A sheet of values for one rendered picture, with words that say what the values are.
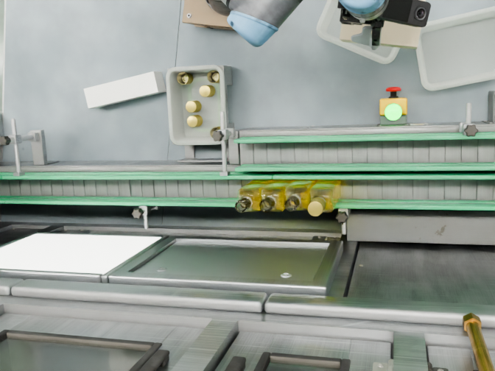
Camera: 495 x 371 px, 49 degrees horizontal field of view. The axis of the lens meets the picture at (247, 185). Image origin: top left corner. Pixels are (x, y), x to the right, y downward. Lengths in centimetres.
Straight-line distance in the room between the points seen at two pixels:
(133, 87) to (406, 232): 89
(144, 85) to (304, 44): 49
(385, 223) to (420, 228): 9
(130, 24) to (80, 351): 107
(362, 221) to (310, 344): 59
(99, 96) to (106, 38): 18
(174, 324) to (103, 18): 106
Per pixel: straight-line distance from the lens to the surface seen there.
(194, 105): 161
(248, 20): 91
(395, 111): 147
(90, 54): 183
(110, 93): 173
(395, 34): 120
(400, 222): 148
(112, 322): 111
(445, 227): 149
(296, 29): 161
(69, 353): 102
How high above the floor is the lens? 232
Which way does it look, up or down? 72 degrees down
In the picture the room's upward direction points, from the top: 123 degrees counter-clockwise
